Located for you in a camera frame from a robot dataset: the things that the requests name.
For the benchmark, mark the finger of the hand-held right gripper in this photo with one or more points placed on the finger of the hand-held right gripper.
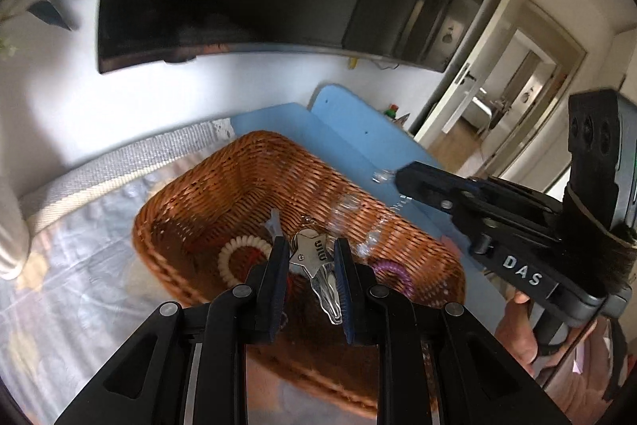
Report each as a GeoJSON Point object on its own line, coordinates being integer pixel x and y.
{"type": "Point", "coordinates": [477, 226]}
{"type": "Point", "coordinates": [448, 186]}

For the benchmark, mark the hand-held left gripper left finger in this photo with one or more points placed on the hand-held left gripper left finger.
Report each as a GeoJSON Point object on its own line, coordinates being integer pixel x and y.
{"type": "Point", "coordinates": [278, 288]}

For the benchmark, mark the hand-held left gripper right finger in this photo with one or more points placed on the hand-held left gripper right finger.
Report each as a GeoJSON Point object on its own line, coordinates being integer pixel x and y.
{"type": "Point", "coordinates": [344, 288]}

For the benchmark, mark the silver key bunch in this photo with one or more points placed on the silver key bunch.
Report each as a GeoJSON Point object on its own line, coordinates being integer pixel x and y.
{"type": "Point", "coordinates": [311, 255]}

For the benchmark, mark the brown wicker basket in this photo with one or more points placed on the brown wicker basket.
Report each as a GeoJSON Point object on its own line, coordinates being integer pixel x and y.
{"type": "Point", "coordinates": [239, 176]}

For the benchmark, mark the person's right hand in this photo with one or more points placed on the person's right hand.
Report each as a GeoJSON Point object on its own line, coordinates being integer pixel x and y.
{"type": "Point", "coordinates": [517, 335]}

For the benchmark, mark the silver hair clip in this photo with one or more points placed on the silver hair clip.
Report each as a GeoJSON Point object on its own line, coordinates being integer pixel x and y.
{"type": "Point", "coordinates": [276, 223]}

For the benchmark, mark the small red green bottle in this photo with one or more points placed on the small red green bottle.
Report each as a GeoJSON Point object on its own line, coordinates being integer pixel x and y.
{"type": "Point", "coordinates": [394, 111]}

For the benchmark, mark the white door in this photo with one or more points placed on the white door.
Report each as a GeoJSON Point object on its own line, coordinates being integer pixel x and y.
{"type": "Point", "coordinates": [477, 71]}

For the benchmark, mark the light blue board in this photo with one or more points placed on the light blue board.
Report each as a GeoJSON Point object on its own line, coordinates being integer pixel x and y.
{"type": "Point", "coordinates": [348, 116]}

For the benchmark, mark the grey woven mat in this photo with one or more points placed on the grey woven mat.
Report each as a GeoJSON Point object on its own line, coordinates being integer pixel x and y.
{"type": "Point", "coordinates": [124, 166]}

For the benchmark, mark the white ribbed vase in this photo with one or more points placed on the white ribbed vase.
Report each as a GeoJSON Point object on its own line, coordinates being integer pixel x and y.
{"type": "Point", "coordinates": [11, 231]}

